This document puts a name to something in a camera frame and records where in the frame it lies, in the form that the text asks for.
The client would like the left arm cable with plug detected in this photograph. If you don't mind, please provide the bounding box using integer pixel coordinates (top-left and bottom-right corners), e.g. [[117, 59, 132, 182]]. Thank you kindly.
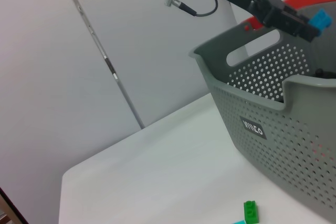
[[164, 0, 218, 17]]

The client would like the blue square brick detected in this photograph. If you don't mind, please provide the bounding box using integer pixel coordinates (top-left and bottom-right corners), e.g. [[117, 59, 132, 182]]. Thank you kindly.
[[309, 9, 333, 36]]

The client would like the grey-green perforated storage bin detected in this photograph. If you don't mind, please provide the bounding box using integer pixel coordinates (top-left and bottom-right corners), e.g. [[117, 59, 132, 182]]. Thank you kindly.
[[188, 1, 336, 222]]

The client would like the opaque green two-stud brick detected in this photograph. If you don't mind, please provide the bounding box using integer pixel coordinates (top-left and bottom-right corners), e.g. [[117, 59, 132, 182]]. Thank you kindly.
[[243, 200, 260, 224]]

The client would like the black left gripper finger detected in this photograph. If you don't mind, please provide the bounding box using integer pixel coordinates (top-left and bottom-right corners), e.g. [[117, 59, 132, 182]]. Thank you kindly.
[[282, 2, 312, 25], [265, 11, 320, 42]]

